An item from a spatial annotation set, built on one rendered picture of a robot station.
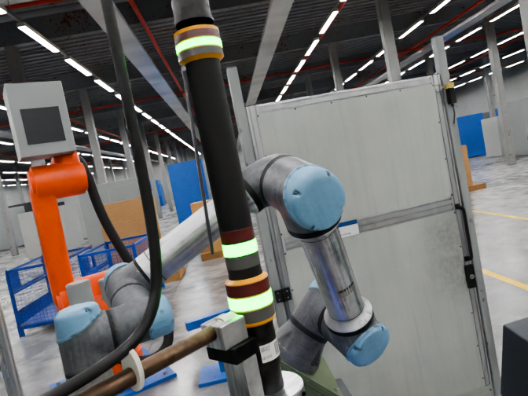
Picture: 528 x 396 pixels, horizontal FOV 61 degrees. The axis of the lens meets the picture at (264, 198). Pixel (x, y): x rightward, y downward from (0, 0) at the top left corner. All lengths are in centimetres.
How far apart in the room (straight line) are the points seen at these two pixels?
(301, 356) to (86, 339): 58
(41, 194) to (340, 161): 280
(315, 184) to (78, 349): 49
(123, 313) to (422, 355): 214
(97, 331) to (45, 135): 354
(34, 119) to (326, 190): 365
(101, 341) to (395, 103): 207
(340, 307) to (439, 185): 171
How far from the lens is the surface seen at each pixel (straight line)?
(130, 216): 843
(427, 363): 281
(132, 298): 87
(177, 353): 40
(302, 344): 121
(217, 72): 44
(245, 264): 43
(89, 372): 37
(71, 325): 83
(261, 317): 44
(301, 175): 84
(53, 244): 443
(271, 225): 229
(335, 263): 96
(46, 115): 432
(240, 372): 45
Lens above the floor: 168
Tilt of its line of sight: 4 degrees down
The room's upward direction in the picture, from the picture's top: 11 degrees counter-clockwise
